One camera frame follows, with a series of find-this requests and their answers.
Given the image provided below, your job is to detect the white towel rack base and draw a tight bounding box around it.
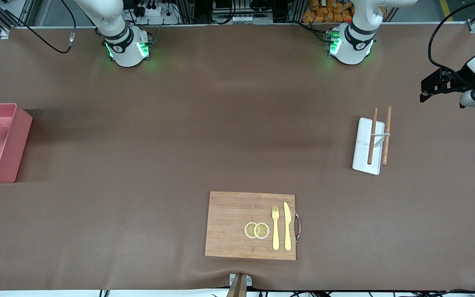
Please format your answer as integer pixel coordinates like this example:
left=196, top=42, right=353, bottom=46
left=352, top=117, right=386, bottom=176

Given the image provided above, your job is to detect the yellow plastic knife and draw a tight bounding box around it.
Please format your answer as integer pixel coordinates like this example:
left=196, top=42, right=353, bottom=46
left=283, top=201, right=293, bottom=252

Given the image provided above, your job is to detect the yellow plastic fork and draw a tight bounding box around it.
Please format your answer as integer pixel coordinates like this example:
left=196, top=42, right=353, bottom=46
left=271, top=205, right=281, bottom=251

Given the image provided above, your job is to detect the bamboo cutting board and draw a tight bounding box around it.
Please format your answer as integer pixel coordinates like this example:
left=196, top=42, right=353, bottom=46
left=205, top=191, right=297, bottom=261

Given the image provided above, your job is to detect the white power strip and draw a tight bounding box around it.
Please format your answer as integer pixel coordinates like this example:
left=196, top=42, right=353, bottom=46
left=135, top=0, right=179, bottom=26

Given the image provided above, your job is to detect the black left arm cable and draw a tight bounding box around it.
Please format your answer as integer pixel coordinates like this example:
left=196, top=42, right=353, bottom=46
left=428, top=0, right=475, bottom=80

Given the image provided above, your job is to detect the metal clamp bracket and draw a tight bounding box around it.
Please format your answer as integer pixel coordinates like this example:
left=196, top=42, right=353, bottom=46
left=226, top=273, right=253, bottom=297

